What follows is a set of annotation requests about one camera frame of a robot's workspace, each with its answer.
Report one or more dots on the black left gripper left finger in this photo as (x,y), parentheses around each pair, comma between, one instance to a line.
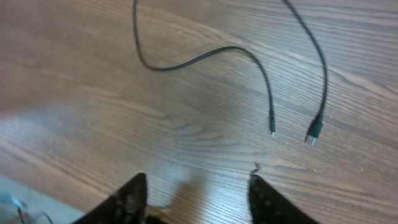
(127,205)

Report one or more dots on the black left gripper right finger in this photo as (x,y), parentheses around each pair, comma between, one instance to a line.
(268,206)

